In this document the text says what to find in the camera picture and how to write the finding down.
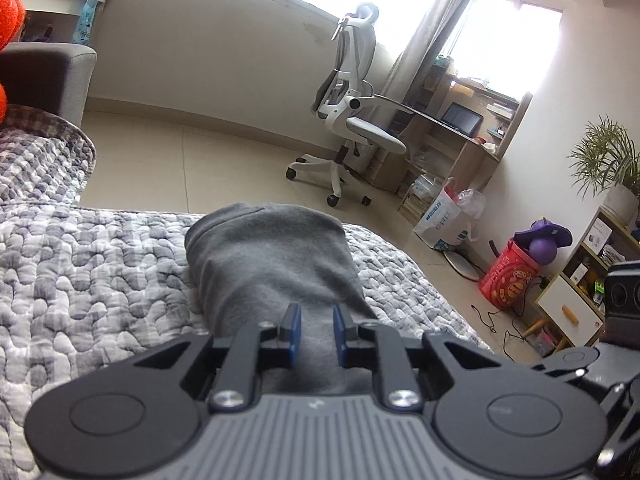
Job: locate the green potted plant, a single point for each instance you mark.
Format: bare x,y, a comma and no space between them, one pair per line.
607,155

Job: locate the white office chair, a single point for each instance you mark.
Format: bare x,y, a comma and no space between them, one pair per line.
357,45

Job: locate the blue patterned bag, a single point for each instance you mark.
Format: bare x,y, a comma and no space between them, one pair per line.
84,22

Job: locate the white round disc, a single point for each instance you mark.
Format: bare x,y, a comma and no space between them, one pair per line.
460,265

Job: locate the black laptop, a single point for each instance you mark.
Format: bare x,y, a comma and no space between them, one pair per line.
462,120

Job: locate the grey t-shirt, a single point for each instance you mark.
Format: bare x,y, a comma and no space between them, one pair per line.
280,260

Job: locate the beige curtain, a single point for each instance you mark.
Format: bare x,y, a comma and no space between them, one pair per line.
425,35

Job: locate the dark grey sofa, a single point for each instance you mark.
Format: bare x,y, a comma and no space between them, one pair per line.
50,75

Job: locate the white plant pot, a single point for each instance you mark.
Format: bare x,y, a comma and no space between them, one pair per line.
620,205

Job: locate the purple toy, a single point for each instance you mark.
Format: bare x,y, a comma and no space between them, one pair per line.
542,250

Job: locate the white bookshelf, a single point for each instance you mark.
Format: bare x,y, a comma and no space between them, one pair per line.
50,0

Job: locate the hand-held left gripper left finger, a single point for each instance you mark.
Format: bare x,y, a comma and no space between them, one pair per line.
295,332

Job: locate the red pumpkin cushion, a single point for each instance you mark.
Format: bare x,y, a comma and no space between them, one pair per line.
7,20

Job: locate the grey checked quilted blanket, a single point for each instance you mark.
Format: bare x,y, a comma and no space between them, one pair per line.
100,260

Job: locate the white paper bag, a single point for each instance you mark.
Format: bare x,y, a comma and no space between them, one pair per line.
442,220

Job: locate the white wooden cabinet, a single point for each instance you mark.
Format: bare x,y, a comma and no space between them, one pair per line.
565,300

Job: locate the clear plastic bag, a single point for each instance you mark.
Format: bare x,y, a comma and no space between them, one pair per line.
472,202

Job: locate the wooden desk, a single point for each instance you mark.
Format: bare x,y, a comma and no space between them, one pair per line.
470,160

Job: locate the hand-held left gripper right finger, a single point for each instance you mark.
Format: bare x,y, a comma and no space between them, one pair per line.
339,332

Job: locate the red basket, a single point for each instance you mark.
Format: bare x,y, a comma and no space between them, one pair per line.
507,280

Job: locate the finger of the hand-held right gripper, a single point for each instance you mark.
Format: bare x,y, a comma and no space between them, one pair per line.
570,360

